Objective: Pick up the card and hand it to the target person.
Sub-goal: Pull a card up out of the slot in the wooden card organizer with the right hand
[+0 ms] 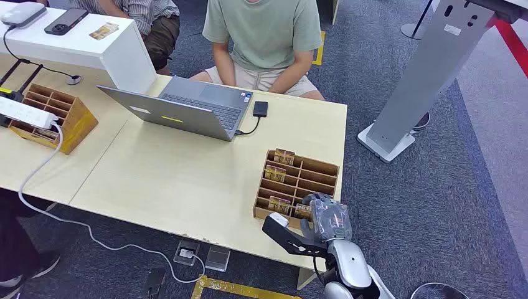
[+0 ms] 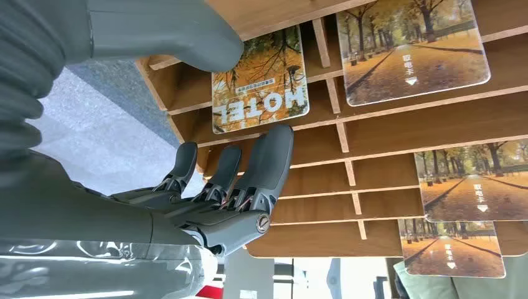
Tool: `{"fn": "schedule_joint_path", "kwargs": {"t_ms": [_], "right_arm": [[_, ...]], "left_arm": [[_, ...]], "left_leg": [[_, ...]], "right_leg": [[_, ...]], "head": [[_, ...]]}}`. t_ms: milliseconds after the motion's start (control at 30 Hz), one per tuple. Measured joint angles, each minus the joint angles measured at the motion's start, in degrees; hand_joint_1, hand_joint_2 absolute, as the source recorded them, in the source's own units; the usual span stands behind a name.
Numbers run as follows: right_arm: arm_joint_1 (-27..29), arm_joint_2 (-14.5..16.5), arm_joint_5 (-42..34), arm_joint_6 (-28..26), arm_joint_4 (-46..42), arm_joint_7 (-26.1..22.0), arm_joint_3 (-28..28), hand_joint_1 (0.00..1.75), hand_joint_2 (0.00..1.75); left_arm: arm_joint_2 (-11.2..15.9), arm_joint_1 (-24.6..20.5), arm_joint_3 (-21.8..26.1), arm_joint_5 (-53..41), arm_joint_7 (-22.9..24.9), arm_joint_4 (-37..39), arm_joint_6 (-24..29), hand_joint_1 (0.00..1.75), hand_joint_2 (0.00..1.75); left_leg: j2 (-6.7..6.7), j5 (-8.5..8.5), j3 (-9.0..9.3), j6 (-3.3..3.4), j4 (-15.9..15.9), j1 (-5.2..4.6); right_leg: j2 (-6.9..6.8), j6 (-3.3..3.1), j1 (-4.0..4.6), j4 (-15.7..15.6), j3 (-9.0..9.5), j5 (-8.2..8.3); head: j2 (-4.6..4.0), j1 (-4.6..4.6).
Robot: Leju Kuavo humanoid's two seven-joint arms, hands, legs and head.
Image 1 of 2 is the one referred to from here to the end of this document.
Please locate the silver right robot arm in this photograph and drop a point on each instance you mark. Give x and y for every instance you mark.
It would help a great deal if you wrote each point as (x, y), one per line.
(350, 264)

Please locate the floor socket box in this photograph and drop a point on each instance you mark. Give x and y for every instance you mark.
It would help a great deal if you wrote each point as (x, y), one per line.
(186, 253)

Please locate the silver kiosk stand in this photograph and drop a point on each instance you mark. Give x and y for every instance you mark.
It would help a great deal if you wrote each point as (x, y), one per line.
(429, 70)

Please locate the black metal stand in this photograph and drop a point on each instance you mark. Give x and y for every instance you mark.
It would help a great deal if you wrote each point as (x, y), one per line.
(16, 80)

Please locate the grey flat rounded device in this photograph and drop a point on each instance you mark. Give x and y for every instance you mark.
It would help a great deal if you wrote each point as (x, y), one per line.
(22, 13)

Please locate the person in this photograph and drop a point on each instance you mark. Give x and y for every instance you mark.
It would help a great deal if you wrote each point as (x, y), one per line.
(264, 41)
(16, 243)
(152, 24)

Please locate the yellow floor tape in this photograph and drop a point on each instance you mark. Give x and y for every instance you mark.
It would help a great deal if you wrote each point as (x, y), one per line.
(319, 49)
(231, 289)

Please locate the wooden card organizer tray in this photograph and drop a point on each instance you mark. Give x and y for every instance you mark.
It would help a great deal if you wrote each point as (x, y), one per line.
(313, 177)
(72, 119)

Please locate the white raised counter shelf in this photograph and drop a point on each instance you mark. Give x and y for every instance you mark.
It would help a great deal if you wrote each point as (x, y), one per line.
(82, 49)

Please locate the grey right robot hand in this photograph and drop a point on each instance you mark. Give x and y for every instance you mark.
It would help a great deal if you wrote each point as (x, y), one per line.
(330, 218)

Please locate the round dark floor base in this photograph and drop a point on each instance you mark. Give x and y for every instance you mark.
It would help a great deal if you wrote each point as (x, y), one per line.
(423, 120)

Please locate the white power strip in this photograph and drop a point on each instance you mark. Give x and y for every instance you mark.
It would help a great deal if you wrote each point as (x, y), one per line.
(24, 112)

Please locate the light wooden desk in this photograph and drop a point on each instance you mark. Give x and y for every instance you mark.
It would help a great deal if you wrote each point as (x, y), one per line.
(24, 165)
(185, 181)

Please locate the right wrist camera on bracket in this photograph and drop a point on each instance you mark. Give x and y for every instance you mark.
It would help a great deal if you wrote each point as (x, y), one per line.
(288, 237)

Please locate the stanchion post with base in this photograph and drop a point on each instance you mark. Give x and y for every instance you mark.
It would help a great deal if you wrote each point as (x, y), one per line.
(414, 29)

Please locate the red barrier belt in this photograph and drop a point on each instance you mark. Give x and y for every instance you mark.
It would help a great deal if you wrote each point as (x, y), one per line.
(513, 45)

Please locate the gold patterned card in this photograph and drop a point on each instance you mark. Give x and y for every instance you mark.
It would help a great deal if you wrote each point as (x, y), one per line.
(302, 211)
(284, 157)
(104, 31)
(275, 173)
(279, 205)

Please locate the floor socket lid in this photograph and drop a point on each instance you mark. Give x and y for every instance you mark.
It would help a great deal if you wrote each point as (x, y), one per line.
(217, 258)

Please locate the black external drive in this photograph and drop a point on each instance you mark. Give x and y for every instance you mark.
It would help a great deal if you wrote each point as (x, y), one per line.
(260, 109)

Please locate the grey open laptop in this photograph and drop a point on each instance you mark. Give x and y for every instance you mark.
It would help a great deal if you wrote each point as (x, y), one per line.
(181, 113)

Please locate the black floor plate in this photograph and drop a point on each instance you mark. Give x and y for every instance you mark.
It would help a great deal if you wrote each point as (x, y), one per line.
(154, 282)

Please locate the black smartphone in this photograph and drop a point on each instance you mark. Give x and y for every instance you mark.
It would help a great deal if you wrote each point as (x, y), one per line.
(66, 21)

